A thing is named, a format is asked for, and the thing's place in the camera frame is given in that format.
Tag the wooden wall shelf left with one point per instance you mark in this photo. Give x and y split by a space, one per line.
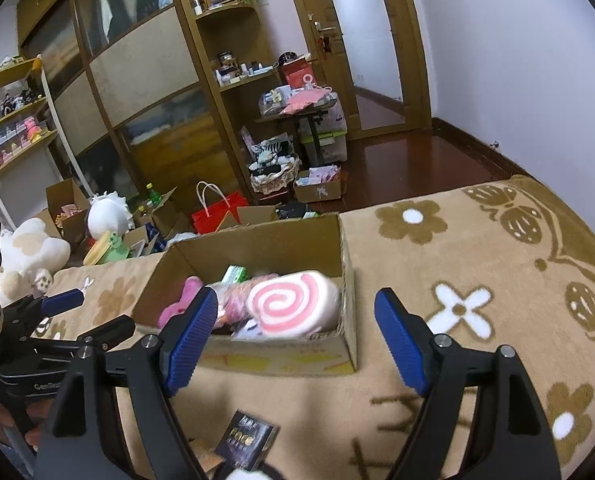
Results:
29 122

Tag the large wooden wardrobe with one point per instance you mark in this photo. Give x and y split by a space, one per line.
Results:
150 93

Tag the green white tissue pack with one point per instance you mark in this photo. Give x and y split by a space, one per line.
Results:
234 275

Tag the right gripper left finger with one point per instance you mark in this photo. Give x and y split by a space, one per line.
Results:
83 437

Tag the pink papers on table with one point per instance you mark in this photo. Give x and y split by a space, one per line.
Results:
301 99

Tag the red box on shelf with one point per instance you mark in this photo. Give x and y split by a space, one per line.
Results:
298 73

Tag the small dark side table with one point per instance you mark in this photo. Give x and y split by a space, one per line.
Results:
313 113

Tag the red paper gift bag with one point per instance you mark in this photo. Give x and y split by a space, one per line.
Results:
209 217

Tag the small cardboard box floor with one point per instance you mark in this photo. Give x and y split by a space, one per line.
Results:
318 184

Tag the pink plush bear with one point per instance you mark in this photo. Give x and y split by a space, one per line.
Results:
190 289

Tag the wooden door with glass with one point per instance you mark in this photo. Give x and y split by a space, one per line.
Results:
370 52

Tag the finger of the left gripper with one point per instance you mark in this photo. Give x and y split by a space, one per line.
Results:
110 334
61 303

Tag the white round plush doll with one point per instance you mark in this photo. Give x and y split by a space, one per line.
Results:
109 212

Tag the white beige large plush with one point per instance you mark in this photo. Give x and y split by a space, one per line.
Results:
30 257

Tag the open cardboard box left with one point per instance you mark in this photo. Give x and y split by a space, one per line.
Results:
66 213

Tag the wicker basket with lace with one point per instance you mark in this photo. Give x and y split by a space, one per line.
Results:
271 178

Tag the cardboard box on blanket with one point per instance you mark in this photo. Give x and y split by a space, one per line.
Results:
281 247

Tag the green glass bottle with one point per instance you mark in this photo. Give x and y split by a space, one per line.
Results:
154 197

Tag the green frog plush hat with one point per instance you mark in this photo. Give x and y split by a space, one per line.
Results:
108 248

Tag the cardboard box with bottles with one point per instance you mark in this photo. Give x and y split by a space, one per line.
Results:
165 217

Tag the black small card box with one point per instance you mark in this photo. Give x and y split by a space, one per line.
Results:
246 441

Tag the clear plastic storage bin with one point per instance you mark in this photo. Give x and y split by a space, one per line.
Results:
332 134

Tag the pink swirl roll cushion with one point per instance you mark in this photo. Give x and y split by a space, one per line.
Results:
295 305

